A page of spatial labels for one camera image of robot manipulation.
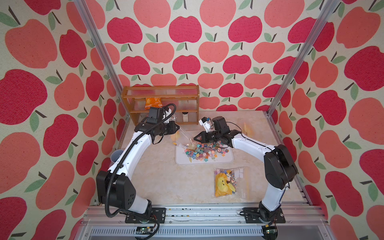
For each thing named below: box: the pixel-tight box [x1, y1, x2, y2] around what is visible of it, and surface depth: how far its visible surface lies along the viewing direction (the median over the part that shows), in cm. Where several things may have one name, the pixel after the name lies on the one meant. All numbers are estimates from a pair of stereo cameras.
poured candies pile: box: [184, 141, 229, 163], surface depth 98 cm
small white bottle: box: [182, 112, 189, 122], surface depth 110 cm
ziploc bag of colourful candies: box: [243, 122, 254, 138], surface depth 110 cm
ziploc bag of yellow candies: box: [214, 167, 246, 198], surface depth 84 cm
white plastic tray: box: [175, 142, 235, 165], surface depth 97 cm
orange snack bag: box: [144, 97, 163, 110], surface depth 104 cm
